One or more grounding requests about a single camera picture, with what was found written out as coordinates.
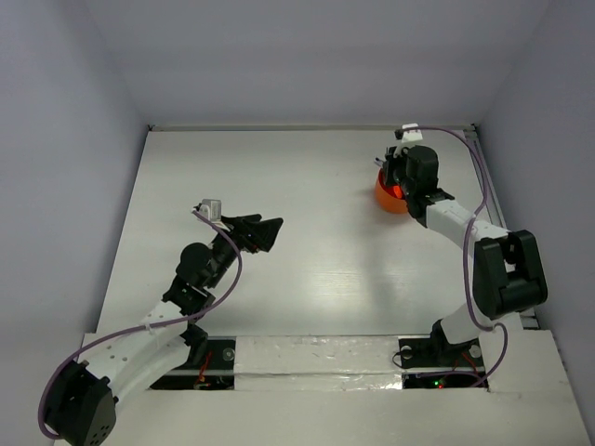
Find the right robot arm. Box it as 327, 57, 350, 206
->
380, 145, 549, 364

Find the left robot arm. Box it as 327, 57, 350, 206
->
37, 214, 284, 445

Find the orange round organizer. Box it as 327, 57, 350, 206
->
375, 170, 408, 215

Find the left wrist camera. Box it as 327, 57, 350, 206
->
192, 199, 222, 222

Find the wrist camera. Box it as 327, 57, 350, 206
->
394, 123, 423, 145
192, 199, 222, 222

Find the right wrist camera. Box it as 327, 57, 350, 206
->
394, 123, 423, 145

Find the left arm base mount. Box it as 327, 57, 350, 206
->
150, 336, 236, 391

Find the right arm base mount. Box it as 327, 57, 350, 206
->
391, 321, 487, 389

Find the aluminium side rail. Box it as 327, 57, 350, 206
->
464, 128, 548, 325

